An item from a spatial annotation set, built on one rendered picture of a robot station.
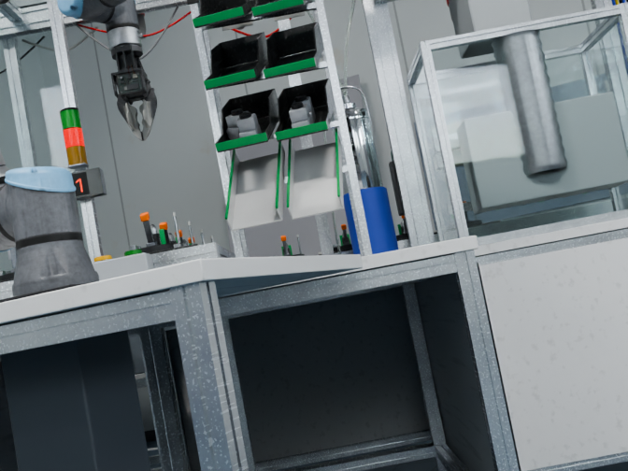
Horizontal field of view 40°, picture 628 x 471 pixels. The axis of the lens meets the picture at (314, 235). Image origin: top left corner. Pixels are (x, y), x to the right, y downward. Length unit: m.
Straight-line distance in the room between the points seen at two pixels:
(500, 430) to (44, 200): 1.08
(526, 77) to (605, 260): 0.64
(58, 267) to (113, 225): 5.32
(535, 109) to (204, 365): 1.93
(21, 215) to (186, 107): 5.08
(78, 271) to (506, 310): 1.51
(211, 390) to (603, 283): 1.81
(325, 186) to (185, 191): 4.45
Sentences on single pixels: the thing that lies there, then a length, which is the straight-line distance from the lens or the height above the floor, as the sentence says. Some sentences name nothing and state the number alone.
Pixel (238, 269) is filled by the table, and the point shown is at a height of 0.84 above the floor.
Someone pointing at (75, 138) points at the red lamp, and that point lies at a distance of 2.39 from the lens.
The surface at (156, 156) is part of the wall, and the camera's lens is 6.69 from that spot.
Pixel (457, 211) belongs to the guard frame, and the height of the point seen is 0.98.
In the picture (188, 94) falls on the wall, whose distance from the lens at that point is 6.62.
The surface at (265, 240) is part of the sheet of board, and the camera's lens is 5.87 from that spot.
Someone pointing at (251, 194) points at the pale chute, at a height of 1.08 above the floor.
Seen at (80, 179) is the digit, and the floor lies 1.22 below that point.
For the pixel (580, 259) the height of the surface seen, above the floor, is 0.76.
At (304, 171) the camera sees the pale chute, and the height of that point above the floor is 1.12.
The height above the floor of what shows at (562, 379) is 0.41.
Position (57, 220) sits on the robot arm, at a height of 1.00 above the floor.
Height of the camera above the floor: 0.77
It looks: 5 degrees up
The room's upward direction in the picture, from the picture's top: 11 degrees counter-clockwise
